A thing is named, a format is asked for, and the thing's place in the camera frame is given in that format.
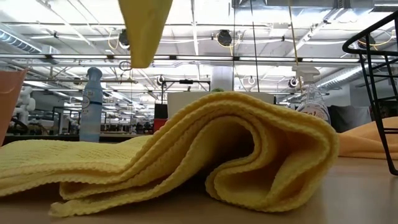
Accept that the black ceiling cable reel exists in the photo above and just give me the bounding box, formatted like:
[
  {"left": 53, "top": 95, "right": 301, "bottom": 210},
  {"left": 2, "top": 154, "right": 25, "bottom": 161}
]
[
  {"left": 216, "top": 29, "right": 233, "bottom": 47},
  {"left": 118, "top": 29, "right": 130, "bottom": 47}
]

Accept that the dark grey cloth cover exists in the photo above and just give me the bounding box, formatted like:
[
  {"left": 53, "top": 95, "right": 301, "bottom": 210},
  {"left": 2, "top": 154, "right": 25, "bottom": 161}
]
[{"left": 328, "top": 105, "right": 373, "bottom": 133}]

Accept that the clear glass cleaner spray bottle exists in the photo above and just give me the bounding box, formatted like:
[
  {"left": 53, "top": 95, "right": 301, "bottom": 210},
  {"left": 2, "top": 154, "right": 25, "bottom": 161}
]
[{"left": 292, "top": 65, "right": 332, "bottom": 125}]

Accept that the orange plastic basket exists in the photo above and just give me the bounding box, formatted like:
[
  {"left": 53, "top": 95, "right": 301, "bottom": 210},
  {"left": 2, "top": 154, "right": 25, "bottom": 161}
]
[{"left": 0, "top": 68, "right": 29, "bottom": 147}]

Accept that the black metal table frame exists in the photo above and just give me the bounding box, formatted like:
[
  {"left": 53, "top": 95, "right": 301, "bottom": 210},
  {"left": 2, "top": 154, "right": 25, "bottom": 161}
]
[{"left": 2, "top": 133, "right": 150, "bottom": 146}]

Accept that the yellow microfiber towel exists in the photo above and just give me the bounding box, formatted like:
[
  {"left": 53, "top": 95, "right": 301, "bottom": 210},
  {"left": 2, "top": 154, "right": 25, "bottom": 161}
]
[
  {"left": 0, "top": 91, "right": 340, "bottom": 218},
  {"left": 118, "top": 0, "right": 174, "bottom": 69}
]

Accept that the black wire basket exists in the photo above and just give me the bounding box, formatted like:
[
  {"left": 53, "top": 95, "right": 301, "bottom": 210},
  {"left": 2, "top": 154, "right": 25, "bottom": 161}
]
[{"left": 341, "top": 11, "right": 398, "bottom": 177}]

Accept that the blue plastic bottle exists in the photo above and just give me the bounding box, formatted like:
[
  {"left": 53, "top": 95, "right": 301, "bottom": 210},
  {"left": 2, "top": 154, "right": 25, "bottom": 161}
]
[{"left": 79, "top": 67, "right": 104, "bottom": 143}]

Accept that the white plastic bin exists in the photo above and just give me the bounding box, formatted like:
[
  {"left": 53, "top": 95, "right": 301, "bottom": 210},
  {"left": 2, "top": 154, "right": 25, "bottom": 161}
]
[{"left": 167, "top": 91, "right": 277, "bottom": 119}]

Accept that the yellow hanging cable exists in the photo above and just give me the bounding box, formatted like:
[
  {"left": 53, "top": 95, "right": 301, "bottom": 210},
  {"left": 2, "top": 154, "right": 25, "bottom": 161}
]
[{"left": 287, "top": 0, "right": 304, "bottom": 94}]

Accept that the folded yellow microfiber towel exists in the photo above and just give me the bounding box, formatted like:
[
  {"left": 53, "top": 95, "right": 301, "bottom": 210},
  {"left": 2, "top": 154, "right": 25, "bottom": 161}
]
[{"left": 0, "top": 91, "right": 340, "bottom": 218}]

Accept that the orange microfiber towel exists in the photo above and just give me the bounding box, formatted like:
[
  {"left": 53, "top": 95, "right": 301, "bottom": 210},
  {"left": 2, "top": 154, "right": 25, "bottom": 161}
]
[{"left": 337, "top": 116, "right": 398, "bottom": 161}]

